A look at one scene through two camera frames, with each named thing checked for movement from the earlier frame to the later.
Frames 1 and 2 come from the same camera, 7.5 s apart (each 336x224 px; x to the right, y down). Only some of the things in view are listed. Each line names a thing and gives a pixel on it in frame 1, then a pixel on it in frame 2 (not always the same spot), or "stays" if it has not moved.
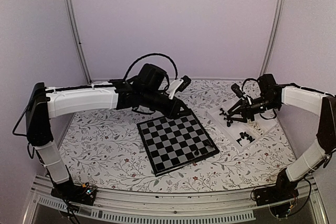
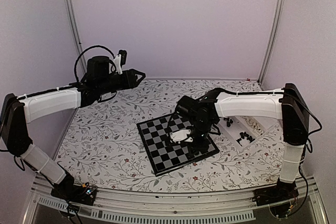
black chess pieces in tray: x=243 y=135 stays
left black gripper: x=174 y=112 to x=128 y=81
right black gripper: x=242 y=103 to x=196 y=148
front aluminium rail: x=236 y=205 stays
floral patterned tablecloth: x=106 y=153 stays
